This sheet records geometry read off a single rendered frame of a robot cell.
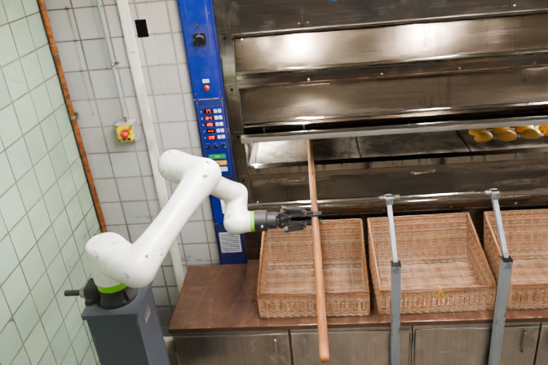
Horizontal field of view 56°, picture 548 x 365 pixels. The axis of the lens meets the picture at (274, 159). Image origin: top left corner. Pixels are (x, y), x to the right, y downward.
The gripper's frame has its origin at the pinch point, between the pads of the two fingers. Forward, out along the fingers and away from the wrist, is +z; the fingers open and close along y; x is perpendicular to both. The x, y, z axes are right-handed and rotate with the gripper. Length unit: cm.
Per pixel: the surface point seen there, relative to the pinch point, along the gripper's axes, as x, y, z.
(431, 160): -54, 2, 64
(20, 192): 3, -23, -125
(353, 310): -5, 57, 16
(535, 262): -38, 60, 117
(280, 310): -6, 57, -20
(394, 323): 6, 58, 34
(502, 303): 7, 47, 83
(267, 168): -55, 1, -23
